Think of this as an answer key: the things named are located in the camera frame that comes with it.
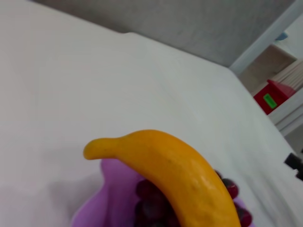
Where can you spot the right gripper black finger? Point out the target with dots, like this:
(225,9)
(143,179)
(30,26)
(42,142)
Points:
(294,163)

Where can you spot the yellow banana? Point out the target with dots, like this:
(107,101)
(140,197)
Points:
(180,170)

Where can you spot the dark red grape bunch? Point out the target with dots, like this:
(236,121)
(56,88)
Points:
(149,201)

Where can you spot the red box with green label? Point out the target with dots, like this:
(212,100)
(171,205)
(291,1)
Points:
(277,92)

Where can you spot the beige cardboard sheet stack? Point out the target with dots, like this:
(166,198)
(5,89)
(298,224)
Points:
(292,75)

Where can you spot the small blue object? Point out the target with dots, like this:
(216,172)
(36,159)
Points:
(282,36)

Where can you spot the purple scalloped plastic bowl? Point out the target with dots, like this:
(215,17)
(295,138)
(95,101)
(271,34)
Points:
(113,189)

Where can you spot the white metal shelf frame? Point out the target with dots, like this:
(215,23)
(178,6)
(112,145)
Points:
(258,45)

